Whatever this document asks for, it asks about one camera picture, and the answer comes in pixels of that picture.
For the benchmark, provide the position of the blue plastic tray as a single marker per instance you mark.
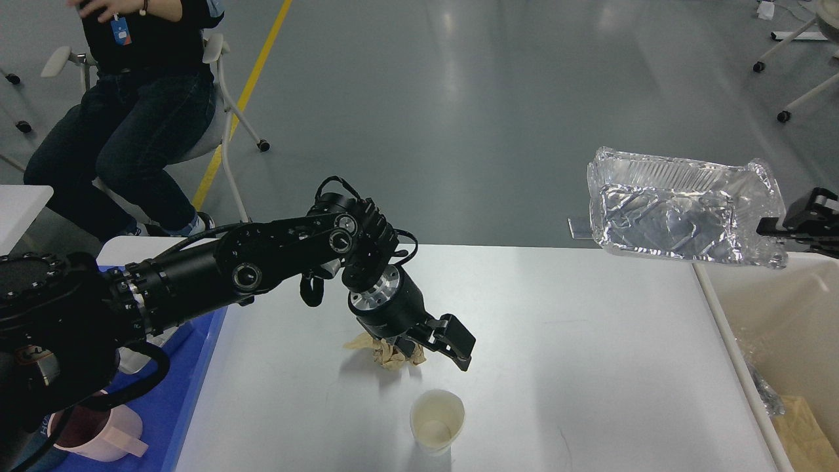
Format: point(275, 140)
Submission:
point(166, 410)

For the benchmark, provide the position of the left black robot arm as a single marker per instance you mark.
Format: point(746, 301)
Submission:
point(73, 335)

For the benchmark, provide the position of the person in black clothes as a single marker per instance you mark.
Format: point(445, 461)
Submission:
point(106, 158)

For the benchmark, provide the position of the white side table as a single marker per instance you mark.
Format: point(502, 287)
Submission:
point(20, 205)

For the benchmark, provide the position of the left floor plate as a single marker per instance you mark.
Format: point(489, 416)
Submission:
point(580, 228)

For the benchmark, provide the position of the steel rectangular container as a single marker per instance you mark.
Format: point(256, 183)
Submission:
point(131, 362)

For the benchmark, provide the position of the white paper cup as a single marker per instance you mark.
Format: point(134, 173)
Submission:
point(436, 420)

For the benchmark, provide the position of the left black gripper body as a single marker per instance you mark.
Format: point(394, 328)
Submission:
point(392, 310)

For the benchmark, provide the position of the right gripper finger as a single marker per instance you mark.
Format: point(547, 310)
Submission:
point(810, 220)

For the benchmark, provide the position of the aluminium foil tray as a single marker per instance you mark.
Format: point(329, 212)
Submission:
point(658, 207)

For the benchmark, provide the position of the pink mug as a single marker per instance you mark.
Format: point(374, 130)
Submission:
point(102, 436)

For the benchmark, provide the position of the crumpled brown paper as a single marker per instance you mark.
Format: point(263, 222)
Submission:
point(385, 355)

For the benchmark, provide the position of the white plastic bin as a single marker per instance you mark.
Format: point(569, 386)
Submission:
point(780, 328)

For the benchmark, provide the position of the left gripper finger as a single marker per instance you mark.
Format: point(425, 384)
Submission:
point(409, 349)
point(449, 336)

